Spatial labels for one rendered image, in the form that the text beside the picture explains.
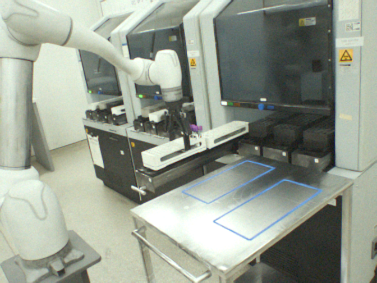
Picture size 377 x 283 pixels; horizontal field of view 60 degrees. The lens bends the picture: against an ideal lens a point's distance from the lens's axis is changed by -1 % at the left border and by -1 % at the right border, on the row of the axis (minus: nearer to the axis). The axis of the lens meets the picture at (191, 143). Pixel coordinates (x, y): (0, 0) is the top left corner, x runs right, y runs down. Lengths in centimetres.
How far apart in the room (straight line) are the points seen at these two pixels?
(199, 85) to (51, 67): 326
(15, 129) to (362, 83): 123
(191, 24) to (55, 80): 328
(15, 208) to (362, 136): 122
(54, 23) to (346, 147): 115
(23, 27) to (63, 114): 387
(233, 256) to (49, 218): 57
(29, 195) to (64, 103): 391
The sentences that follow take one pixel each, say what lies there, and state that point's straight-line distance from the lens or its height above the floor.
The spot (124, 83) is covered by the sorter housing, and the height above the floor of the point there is 106.
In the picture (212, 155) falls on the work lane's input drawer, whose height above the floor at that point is 79.
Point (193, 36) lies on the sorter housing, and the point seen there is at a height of 133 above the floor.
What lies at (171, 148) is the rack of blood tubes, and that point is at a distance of 143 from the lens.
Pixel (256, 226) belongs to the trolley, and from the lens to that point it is 94.
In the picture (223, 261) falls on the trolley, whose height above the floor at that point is 82.
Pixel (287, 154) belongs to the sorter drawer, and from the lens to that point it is 148.
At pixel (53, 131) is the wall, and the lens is 493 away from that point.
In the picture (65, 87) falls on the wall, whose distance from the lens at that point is 494.
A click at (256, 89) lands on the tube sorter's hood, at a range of 159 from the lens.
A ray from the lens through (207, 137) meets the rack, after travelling 157.
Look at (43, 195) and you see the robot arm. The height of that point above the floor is 94.
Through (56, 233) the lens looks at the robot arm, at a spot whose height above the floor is 82.
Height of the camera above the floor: 134
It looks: 18 degrees down
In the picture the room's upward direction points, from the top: 8 degrees counter-clockwise
